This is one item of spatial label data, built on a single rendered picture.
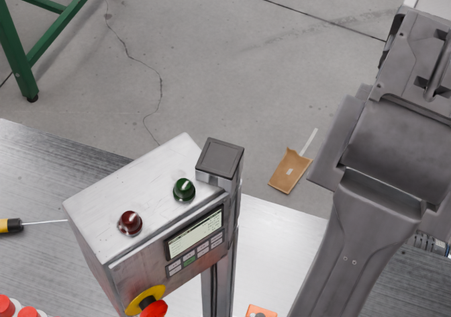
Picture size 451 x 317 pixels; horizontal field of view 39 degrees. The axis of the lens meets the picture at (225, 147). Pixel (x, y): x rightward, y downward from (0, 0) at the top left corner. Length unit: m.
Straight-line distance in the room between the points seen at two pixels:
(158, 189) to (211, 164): 0.07
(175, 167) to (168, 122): 1.84
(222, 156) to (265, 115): 1.89
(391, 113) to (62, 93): 2.35
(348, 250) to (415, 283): 0.96
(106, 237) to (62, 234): 0.75
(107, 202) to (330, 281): 0.33
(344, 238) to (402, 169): 0.07
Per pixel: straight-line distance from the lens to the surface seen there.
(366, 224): 0.47
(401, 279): 1.43
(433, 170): 0.45
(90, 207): 0.73
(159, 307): 0.82
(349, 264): 0.48
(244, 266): 1.39
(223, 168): 0.71
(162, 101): 2.65
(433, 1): 0.92
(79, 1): 2.79
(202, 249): 0.81
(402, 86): 0.47
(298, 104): 2.65
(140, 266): 0.74
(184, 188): 0.71
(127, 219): 0.69
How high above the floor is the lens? 2.11
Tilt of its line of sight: 57 degrees down
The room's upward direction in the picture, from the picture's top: 1 degrees clockwise
